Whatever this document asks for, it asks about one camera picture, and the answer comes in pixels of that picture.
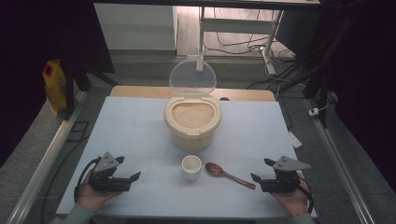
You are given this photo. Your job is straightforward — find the metal rail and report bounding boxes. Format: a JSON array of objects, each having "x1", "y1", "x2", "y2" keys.
[
  {"x1": 304, "y1": 98, "x2": 376, "y2": 224},
  {"x1": 6, "y1": 90, "x2": 89, "y2": 224}
]

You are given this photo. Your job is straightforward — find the cream plastic rice container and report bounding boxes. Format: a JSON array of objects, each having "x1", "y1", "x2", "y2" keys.
[{"x1": 163, "y1": 94, "x2": 223, "y2": 153}]

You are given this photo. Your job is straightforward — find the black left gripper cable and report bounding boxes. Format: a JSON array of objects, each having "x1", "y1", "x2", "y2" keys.
[{"x1": 73, "y1": 156, "x2": 103, "y2": 203}]

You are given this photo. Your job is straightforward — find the white cup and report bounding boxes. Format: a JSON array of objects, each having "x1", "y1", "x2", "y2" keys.
[{"x1": 181, "y1": 154, "x2": 203, "y2": 182}]

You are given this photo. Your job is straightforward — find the clear plastic container lid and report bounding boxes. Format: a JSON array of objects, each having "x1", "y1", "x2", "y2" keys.
[{"x1": 168, "y1": 55, "x2": 218, "y2": 96}]

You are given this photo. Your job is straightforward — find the white paper label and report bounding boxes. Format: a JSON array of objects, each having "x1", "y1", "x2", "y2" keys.
[{"x1": 287, "y1": 130, "x2": 304, "y2": 149}]

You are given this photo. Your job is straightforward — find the black stand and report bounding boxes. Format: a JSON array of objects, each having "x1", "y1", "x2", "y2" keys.
[
  {"x1": 60, "y1": 57, "x2": 120, "y2": 121},
  {"x1": 302, "y1": 59, "x2": 339, "y2": 129}
]

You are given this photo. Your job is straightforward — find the person's right hand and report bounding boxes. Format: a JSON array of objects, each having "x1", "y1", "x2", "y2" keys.
[{"x1": 269, "y1": 177, "x2": 311, "y2": 217}]

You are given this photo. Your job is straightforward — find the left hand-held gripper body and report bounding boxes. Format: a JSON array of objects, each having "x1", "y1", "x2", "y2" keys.
[{"x1": 88, "y1": 151, "x2": 133, "y2": 193}]

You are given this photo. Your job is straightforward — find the black floor cables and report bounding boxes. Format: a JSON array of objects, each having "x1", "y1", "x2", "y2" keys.
[{"x1": 204, "y1": 7, "x2": 312, "y2": 91}]

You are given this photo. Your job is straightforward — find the rice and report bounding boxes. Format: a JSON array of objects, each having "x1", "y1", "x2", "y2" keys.
[{"x1": 172, "y1": 102, "x2": 216, "y2": 129}]

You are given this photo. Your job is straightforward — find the white plug with cable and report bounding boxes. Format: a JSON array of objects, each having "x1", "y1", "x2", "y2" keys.
[{"x1": 307, "y1": 98, "x2": 331, "y2": 118}]

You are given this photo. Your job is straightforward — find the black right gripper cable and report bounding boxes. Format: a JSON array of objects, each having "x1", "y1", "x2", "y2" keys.
[{"x1": 298, "y1": 175, "x2": 315, "y2": 215}]

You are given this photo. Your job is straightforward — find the white panel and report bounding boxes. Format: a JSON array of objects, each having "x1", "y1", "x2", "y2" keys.
[{"x1": 93, "y1": 3, "x2": 177, "y2": 51}]

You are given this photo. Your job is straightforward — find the person's left hand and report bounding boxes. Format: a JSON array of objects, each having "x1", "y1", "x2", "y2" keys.
[{"x1": 76, "y1": 169, "x2": 122, "y2": 214}]

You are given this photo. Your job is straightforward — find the dark curtain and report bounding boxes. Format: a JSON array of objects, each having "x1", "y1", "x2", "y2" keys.
[
  {"x1": 0, "y1": 0, "x2": 116, "y2": 167},
  {"x1": 317, "y1": 0, "x2": 396, "y2": 194}
]

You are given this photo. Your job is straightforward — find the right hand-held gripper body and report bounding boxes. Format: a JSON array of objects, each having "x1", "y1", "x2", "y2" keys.
[{"x1": 260, "y1": 155, "x2": 312, "y2": 194}]

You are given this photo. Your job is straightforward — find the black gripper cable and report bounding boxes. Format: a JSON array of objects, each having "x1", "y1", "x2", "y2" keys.
[
  {"x1": 298, "y1": 175, "x2": 315, "y2": 215},
  {"x1": 73, "y1": 156, "x2": 103, "y2": 203}
]

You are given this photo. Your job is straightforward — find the brown wooden spoon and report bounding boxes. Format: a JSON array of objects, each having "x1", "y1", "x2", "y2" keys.
[{"x1": 205, "y1": 161, "x2": 257, "y2": 190}]

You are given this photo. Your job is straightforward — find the white desk frame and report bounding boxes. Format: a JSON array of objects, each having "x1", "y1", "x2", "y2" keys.
[{"x1": 195, "y1": 7, "x2": 285, "y2": 76}]

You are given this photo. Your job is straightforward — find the yellow red box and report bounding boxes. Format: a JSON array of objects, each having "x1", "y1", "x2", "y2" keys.
[{"x1": 42, "y1": 59, "x2": 69, "y2": 119}]

